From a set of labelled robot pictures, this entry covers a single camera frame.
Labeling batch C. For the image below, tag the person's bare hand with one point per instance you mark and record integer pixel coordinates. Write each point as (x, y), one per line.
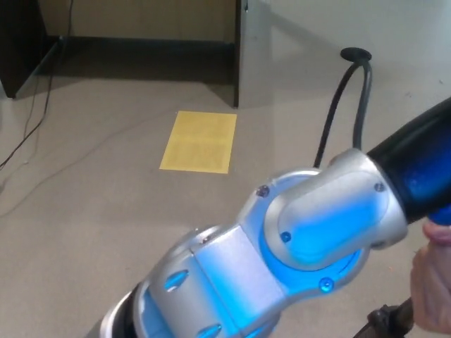
(435, 274)

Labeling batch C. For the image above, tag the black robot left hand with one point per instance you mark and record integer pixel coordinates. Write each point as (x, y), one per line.
(419, 165)

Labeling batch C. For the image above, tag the black tripod with phone holder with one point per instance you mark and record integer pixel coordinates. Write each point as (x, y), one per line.
(391, 318)

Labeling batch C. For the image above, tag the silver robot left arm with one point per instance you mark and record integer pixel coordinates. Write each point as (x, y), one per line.
(243, 271)

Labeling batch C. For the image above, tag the black round floor grommet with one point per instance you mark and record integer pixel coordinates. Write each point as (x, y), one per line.
(355, 53)

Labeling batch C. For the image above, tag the dark wooden desk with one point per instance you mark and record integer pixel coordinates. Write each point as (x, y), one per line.
(252, 53)

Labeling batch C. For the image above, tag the yellow paper sheet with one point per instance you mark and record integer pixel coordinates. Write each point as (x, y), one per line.
(201, 141)

